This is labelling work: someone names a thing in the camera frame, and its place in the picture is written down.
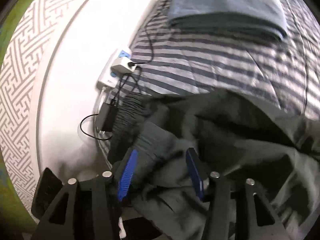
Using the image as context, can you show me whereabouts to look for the black trousers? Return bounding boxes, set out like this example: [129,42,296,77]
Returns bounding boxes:
[108,89,319,239]

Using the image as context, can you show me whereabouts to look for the black power adapter brick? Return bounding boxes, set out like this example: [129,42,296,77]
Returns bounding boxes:
[95,102,118,132]

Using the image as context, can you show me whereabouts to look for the striped blue grey bedspread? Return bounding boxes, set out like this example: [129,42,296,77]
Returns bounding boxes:
[110,0,319,120]

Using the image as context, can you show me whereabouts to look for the white charger plug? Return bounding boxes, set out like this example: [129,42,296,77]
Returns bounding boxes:
[111,57,136,74]

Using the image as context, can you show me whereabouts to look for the folded light blue towel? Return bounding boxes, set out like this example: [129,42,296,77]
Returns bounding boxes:
[168,0,287,40]

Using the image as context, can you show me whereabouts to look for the white wall power socket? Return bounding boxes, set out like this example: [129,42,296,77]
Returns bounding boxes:
[97,47,136,89]

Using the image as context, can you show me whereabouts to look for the black charging cable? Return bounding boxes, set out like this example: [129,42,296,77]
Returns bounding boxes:
[80,0,176,141]

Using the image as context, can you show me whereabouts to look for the green yellow wall map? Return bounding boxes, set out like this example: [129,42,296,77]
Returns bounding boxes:
[1,0,40,233]

